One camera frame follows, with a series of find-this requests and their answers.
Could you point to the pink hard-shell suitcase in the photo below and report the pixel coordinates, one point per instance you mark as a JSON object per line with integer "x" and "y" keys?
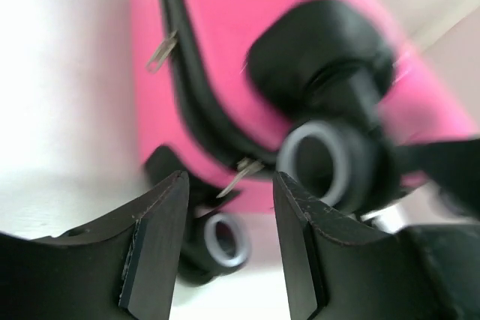
{"x": 325, "y": 91}

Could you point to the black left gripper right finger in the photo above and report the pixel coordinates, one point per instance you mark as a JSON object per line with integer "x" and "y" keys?
{"x": 338, "y": 268}

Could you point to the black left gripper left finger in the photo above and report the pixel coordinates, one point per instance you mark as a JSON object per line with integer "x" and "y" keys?
{"x": 122, "y": 265}

